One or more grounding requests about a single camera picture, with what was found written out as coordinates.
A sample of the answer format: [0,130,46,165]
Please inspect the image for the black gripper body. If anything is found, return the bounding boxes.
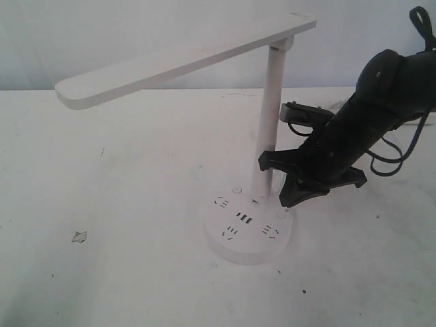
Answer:
[292,112,395,186]

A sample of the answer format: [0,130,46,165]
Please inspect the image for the torn paper scrap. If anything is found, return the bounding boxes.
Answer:
[72,231,87,244]

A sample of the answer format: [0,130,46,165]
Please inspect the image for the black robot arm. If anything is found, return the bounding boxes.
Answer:
[258,50,435,208]

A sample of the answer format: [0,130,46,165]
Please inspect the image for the white desk lamp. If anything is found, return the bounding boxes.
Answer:
[54,12,316,265]

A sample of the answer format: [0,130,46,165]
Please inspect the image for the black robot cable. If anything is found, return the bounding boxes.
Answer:
[368,5,436,178]

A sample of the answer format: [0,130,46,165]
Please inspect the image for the white power strip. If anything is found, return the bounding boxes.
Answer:
[326,100,436,128]

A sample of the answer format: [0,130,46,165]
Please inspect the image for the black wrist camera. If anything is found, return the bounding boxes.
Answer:
[279,102,334,129]

